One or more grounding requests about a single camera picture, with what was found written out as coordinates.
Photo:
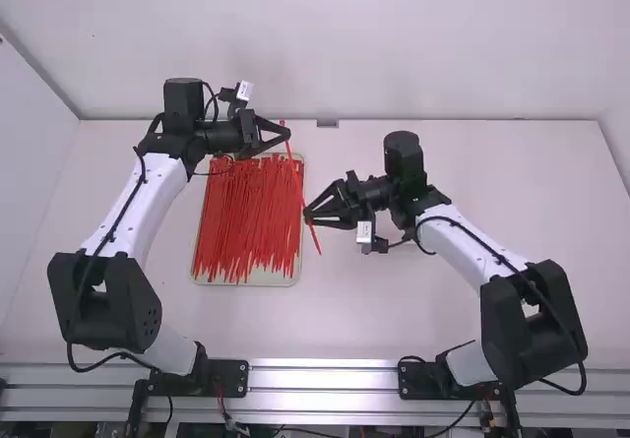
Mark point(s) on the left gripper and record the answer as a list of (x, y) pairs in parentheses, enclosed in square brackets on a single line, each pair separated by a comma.
[(249, 130)]

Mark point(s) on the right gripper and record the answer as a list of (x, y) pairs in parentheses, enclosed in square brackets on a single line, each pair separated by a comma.
[(355, 197)]

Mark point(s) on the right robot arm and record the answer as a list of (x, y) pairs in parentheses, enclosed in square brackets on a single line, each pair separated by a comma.
[(462, 246)]

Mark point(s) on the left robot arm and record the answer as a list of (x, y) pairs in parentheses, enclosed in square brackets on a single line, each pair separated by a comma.
[(133, 197)]

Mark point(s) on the pale tray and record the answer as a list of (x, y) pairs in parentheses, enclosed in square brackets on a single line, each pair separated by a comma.
[(290, 281)]

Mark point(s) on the silver rails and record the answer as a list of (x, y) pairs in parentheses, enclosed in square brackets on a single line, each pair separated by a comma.
[(320, 384)]

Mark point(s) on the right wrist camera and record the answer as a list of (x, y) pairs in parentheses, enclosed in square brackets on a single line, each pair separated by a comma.
[(364, 234)]

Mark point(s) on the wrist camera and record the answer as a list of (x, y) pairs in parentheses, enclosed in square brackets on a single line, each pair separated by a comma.
[(244, 90), (364, 234)]

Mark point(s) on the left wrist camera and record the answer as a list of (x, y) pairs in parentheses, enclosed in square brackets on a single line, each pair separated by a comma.
[(244, 90)]

